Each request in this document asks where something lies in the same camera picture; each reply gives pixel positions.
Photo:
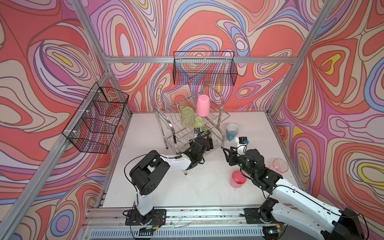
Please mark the blue ceramic mug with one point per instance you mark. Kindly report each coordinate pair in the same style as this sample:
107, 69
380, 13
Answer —
231, 131

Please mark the black wire basket back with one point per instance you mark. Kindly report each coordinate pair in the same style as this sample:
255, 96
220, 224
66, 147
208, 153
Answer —
217, 68

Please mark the green transparent cup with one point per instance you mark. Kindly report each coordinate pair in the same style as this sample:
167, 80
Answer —
206, 132
187, 117

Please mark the black wire basket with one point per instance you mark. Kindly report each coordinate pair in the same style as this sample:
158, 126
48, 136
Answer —
100, 114
217, 68

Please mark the pink plastic cup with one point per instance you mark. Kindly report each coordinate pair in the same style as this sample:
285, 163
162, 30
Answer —
237, 179
203, 106

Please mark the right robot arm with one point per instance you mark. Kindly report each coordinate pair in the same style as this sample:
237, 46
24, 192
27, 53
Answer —
290, 205

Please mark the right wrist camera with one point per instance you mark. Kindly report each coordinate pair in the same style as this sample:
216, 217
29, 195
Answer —
242, 143

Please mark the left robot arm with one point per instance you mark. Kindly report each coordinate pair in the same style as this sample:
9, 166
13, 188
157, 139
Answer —
148, 173

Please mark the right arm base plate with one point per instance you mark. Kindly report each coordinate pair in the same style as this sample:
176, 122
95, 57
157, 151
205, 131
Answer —
257, 216

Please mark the black wire basket left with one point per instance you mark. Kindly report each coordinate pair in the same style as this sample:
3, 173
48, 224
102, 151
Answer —
100, 114

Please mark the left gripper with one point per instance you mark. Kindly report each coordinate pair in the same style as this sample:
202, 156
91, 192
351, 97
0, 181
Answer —
207, 146

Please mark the light green ceramic mug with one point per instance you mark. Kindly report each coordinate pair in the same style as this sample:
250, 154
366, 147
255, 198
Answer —
199, 123

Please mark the steel two-tier dish rack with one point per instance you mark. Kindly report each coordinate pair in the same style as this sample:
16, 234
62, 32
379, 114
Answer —
176, 137

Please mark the clear pink glass cup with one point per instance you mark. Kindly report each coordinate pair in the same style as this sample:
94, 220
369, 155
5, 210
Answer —
280, 166

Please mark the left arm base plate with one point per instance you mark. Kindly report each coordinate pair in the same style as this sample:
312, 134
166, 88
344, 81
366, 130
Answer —
155, 218

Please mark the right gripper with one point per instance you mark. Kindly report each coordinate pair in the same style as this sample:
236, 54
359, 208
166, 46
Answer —
232, 156

